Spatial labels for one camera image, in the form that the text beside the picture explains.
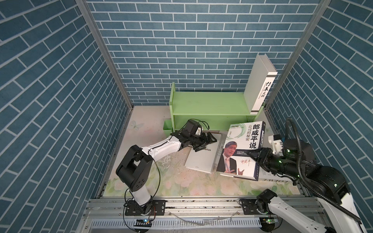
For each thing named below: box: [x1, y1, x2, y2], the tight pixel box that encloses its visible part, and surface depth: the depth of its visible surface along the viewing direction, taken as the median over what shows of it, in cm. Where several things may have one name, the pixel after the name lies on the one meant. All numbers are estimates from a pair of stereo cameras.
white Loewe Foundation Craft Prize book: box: [257, 166, 294, 184], surface depth 56 cm
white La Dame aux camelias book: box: [184, 132, 224, 174], surface depth 88 cm
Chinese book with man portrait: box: [216, 120, 267, 181], surface depth 65 cm
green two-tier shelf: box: [169, 82, 265, 133], surface depth 89 cm
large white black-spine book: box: [243, 53, 278, 115], surface depth 68 cm
